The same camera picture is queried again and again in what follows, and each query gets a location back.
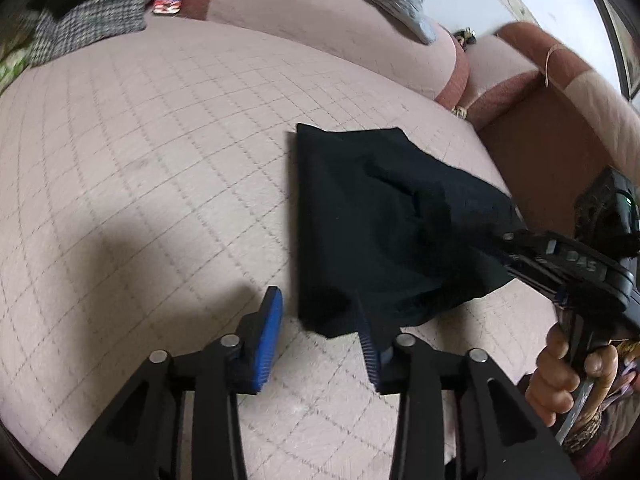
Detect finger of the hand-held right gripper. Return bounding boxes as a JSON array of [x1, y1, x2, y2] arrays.
[[492, 229, 562, 292]]

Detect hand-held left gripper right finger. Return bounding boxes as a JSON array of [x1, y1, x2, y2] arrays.
[[356, 299, 583, 480]]

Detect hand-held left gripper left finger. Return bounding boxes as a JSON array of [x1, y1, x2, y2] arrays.
[[60, 286, 284, 480]]

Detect black pants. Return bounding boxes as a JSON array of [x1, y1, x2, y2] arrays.
[[289, 122, 525, 339]]

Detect person's right forearm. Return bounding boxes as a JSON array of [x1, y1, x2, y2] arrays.
[[559, 340, 640, 480]]

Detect person's right hand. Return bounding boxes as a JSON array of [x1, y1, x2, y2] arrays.
[[527, 326, 621, 428]]

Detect pink quilted sofa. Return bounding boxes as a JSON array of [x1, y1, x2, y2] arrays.
[[0, 0, 640, 480]]

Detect houndstooth coat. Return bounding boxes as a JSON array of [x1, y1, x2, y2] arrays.
[[22, 0, 149, 68]]

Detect green floral cloth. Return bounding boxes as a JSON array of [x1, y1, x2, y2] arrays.
[[0, 42, 32, 95]]

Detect beige rope tie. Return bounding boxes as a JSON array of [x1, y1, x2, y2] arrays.
[[542, 44, 567, 87]]

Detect dark door frame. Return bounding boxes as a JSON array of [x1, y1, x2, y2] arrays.
[[572, 0, 640, 102]]

